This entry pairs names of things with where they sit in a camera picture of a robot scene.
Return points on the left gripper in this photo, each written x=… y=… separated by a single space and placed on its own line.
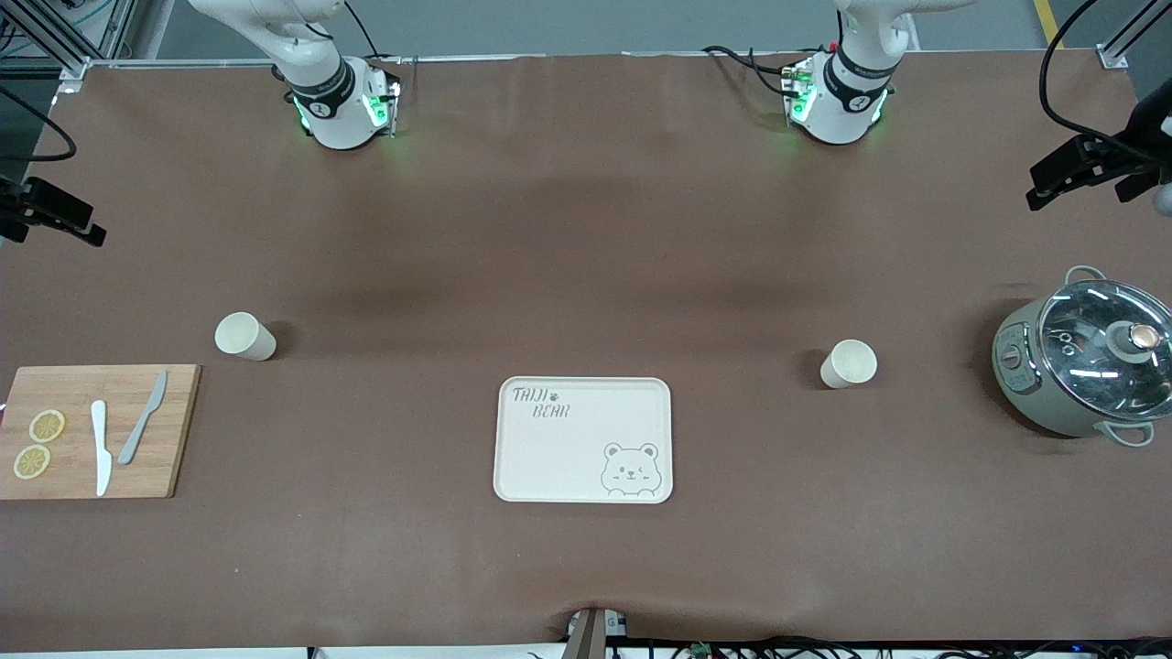
x=1138 y=145

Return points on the white paper-like IKEA cup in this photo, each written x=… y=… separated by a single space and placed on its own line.
x=847 y=363
x=244 y=335

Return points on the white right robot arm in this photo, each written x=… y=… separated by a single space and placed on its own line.
x=334 y=114

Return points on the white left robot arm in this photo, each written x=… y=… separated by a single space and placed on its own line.
x=847 y=105

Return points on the white bear print tray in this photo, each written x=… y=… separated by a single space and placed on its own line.
x=577 y=448

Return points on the glass pot lid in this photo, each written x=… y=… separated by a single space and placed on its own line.
x=1090 y=348

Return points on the bamboo cutting board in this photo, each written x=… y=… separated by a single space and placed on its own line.
x=73 y=389

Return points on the lemon slice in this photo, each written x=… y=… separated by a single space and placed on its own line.
x=31 y=462
x=47 y=426

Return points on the sage green electric pot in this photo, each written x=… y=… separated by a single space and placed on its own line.
x=1035 y=394

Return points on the grey plastic knife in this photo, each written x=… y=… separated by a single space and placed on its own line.
x=137 y=430

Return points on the white plastic knife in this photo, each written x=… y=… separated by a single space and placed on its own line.
x=101 y=448

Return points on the aluminium frame profile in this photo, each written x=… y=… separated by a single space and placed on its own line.
x=55 y=41
x=1122 y=37

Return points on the camera mount post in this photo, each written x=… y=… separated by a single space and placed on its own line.
x=591 y=641

